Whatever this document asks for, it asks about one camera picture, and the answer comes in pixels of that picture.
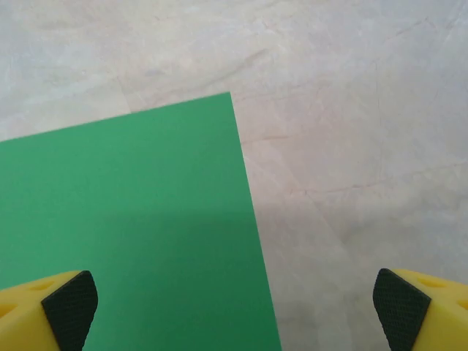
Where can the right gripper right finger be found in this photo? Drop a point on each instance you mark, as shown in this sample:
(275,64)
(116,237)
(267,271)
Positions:
(420,314)

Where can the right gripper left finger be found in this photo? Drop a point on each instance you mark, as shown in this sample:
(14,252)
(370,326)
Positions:
(47,314)

